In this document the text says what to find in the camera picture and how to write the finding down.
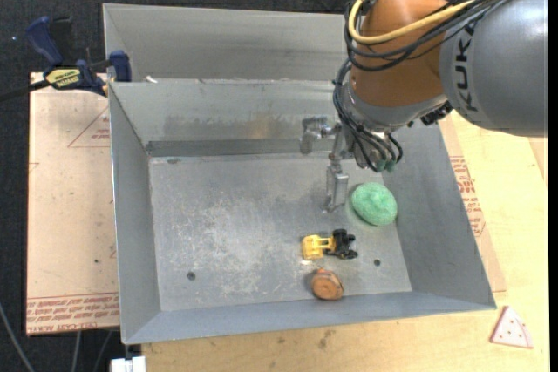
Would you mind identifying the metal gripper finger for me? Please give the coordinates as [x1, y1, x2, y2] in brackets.
[323, 165, 350, 213]
[299, 116, 344, 156]

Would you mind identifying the green round sponge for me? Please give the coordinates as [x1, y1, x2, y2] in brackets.
[350, 181, 399, 227]

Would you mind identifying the yellow and black toy vehicle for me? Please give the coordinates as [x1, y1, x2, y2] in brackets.
[301, 228, 360, 262]

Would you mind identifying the grey metal bin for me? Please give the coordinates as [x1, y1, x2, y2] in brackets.
[102, 3, 498, 346]

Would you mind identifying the orange round toy food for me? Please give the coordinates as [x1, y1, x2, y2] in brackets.
[310, 267, 345, 301]

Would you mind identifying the pink triangular sanding pad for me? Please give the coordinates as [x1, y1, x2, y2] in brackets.
[488, 305, 535, 350]

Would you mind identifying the brown cardboard board red print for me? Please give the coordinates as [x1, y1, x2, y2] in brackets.
[25, 71, 509, 336]

